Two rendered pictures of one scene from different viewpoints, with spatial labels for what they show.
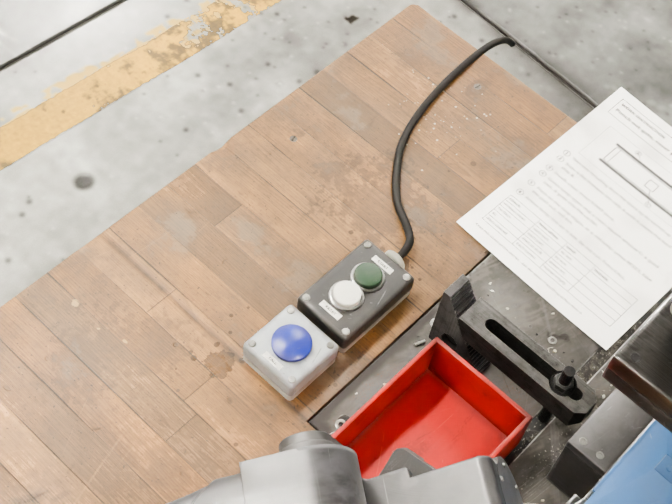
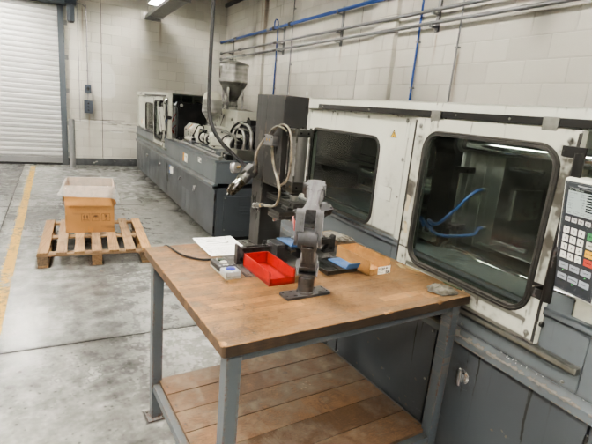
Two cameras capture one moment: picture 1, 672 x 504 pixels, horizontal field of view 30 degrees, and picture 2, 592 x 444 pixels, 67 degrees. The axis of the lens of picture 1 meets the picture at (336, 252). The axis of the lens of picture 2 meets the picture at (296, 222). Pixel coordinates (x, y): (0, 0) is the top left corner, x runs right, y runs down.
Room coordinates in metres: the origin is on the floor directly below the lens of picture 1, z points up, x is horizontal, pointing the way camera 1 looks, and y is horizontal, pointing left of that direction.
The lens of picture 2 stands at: (-0.34, 1.52, 1.59)
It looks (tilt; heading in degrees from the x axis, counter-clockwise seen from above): 14 degrees down; 294
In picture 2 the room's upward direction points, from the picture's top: 5 degrees clockwise
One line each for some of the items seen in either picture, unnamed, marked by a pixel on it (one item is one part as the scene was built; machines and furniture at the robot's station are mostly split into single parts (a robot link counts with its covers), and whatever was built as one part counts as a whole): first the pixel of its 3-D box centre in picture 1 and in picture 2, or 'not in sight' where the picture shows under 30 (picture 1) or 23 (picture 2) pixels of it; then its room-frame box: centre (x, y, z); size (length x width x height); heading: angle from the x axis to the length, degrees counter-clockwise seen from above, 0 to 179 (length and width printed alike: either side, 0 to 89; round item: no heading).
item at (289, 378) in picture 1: (289, 358); (230, 276); (0.59, 0.03, 0.90); 0.07 x 0.07 x 0.06; 56
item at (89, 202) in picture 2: not in sight; (90, 203); (3.66, -1.95, 0.40); 0.67 x 0.60 x 0.50; 138
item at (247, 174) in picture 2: not in sight; (245, 176); (0.80, -0.40, 1.25); 0.19 x 0.07 x 0.19; 56
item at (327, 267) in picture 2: not in sight; (332, 265); (0.28, -0.35, 0.91); 0.17 x 0.16 x 0.02; 56
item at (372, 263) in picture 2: not in sight; (362, 259); (0.17, -0.48, 0.93); 0.25 x 0.13 x 0.08; 146
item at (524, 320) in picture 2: not in sight; (469, 218); (-0.26, -0.46, 1.21); 0.86 x 0.10 x 0.79; 143
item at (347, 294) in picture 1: (346, 297); not in sight; (0.66, -0.02, 0.93); 0.03 x 0.03 x 0.02
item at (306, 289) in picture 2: not in sight; (306, 284); (0.26, 0.01, 0.94); 0.20 x 0.07 x 0.08; 56
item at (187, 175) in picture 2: not in sight; (191, 167); (4.40, -4.68, 0.49); 5.51 x 1.02 x 0.97; 143
